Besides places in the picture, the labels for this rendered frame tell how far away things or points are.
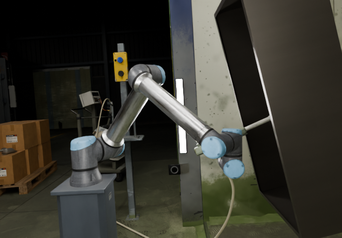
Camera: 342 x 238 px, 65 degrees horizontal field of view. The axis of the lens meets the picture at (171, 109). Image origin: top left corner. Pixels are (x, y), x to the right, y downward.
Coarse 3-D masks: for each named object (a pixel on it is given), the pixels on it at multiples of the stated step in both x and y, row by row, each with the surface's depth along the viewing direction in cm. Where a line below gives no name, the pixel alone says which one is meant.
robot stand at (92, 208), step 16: (112, 176) 172; (64, 192) 149; (80, 192) 149; (96, 192) 149; (112, 192) 171; (64, 208) 151; (80, 208) 151; (96, 208) 151; (112, 208) 169; (64, 224) 152; (80, 224) 151; (96, 224) 151; (112, 224) 167
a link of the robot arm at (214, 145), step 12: (132, 72) 132; (144, 72) 130; (132, 84) 131; (144, 84) 128; (156, 84) 128; (156, 96) 124; (168, 96) 122; (168, 108) 120; (180, 108) 118; (180, 120) 116; (192, 120) 114; (192, 132) 113; (204, 132) 110; (216, 132) 110; (204, 144) 108; (216, 144) 105; (228, 144) 109; (216, 156) 106
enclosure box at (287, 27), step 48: (240, 0) 154; (288, 0) 112; (240, 48) 172; (288, 48) 113; (336, 48) 113; (240, 96) 174; (288, 96) 114; (336, 96) 114; (288, 144) 116; (336, 144) 116; (288, 192) 167; (336, 192) 117
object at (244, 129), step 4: (268, 116) 151; (264, 120) 150; (268, 120) 150; (252, 124) 151; (256, 124) 150; (260, 124) 150; (240, 128) 150; (244, 128) 149; (248, 128) 150; (252, 128) 151; (244, 132) 149; (196, 144) 152; (196, 148) 150; (200, 148) 150; (196, 152) 150; (200, 152) 150
